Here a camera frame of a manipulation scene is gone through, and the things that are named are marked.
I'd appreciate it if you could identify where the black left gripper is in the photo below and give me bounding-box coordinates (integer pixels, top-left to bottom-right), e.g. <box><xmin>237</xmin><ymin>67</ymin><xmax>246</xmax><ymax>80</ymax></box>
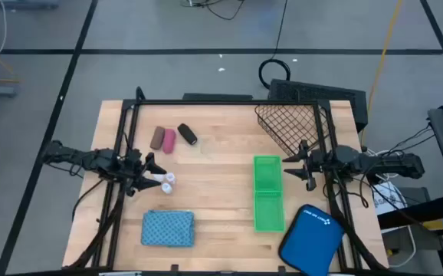
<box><xmin>117</xmin><ymin>148</ymin><xmax>168</xmax><ymax>197</ymax></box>

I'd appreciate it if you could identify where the black wire basket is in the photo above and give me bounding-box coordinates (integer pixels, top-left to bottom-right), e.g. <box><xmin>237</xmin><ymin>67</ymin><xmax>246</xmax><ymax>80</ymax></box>
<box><xmin>254</xmin><ymin>102</ymin><xmax>332</xmax><ymax>157</ymax></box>

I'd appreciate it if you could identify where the black metal table frame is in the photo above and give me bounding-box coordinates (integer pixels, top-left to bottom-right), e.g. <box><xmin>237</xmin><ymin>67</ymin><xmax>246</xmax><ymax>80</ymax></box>
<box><xmin>66</xmin><ymin>86</ymin><xmax>389</xmax><ymax>276</ymax></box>

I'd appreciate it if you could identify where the white printed bag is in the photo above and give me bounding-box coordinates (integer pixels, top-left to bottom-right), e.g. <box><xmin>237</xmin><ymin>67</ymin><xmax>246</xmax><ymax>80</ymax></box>
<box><xmin>372</xmin><ymin>180</ymin><xmax>409</xmax><ymax>215</ymax></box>

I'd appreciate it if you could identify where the yellow hanging cable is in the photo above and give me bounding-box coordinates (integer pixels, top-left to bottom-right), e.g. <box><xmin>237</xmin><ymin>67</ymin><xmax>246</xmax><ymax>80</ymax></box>
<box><xmin>360</xmin><ymin>0</ymin><xmax>404</xmax><ymax>146</ymax></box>

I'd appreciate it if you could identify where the white looped cable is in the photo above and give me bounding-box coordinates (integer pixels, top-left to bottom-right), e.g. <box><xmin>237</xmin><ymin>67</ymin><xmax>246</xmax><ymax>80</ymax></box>
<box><xmin>382</xmin><ymin>225</ymin><xmax>418</xmax><ymax>268</ymax></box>

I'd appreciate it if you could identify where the black looped floor cable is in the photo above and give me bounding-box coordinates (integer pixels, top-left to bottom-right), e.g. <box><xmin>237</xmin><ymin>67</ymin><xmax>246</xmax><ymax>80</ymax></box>
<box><xmin>181</xmin><ymin>0</ymin><xmax>245</xmax><ymax>21</ymax></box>

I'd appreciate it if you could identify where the blue first aid pouch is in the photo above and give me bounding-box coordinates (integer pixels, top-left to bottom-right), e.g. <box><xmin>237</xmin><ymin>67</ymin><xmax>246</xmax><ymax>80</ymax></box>
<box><xmin>277</xmin><ymin>203</ymin><xmax>346</xmax><ymax>276</ymax></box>

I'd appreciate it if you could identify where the black coiled cable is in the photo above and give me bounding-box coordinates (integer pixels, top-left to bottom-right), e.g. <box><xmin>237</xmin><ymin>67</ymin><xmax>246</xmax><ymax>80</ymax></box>
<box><xmin>258</xmin><ymin>0</ymin><xmax>291</xmax><ymax>90</ymax></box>

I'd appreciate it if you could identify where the pink bandage roll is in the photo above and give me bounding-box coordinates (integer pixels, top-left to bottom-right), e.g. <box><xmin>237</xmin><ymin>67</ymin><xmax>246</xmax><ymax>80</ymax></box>
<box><xmin>162</xmin><ymin>128</ymin><xmax>177</xmax><ymax>155</ymax></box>

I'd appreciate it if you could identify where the green plastic basket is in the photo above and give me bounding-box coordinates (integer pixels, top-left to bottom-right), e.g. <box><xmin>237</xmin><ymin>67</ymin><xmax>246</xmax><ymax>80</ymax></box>
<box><xmin>252</xmin><ymin>154</ymin><xmax>283</xmax><ymax>193</ymax></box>
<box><xmin>252</xmin><ymin>190</ymin><xmax>287</xmax><ymax>234</ymax></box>

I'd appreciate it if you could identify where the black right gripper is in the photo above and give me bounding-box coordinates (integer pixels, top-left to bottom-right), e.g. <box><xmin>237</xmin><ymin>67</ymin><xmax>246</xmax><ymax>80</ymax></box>
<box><xmin>281</xmin><ymin>147</ymin><xmax>333</xmax><ymax>192</ymax></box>

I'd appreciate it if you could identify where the grey flat base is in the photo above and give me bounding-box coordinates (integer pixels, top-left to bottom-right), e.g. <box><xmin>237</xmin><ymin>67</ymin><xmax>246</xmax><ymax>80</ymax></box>
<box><xmin>0</xmin><ymin>0</ymin><xmax>60</xmax><ymax>11</ymax></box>

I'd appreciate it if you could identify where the black beam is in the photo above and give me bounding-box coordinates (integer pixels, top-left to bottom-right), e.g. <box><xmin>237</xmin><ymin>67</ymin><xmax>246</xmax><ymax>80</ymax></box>
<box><xmin>376</xmin><ymin>193</ymin><xmax>443</xmax><ymax>231</ymax></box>

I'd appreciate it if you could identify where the black bandage roll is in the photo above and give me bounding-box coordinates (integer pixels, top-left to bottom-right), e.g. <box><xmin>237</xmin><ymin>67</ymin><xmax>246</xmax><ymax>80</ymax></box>
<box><xmin>176</xmin><ymin>123</ymin><xmax>199</xmax><ymax>146</ymax></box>

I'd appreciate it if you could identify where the light blue patterned pouch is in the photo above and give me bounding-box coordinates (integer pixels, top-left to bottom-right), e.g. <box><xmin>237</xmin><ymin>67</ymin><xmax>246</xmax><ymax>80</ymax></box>
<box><xmin>140</xmin><ymin>209</ymin><xmax>196</xmax><ymax>248</ymax></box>

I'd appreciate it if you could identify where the white cable bundle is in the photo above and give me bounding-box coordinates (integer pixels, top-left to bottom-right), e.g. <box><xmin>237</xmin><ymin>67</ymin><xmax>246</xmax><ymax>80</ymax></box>
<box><xmin>363</xmin><ymin>147</ymin><xmax>402</xmax><ymax>183</ymax></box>

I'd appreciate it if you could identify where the brown bandage roll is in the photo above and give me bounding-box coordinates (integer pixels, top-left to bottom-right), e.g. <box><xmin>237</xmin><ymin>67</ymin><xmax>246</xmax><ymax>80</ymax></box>
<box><xmin>149</xmin><ymin>126</ymin><xmax>166</xmax><ymax>151</ymax></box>

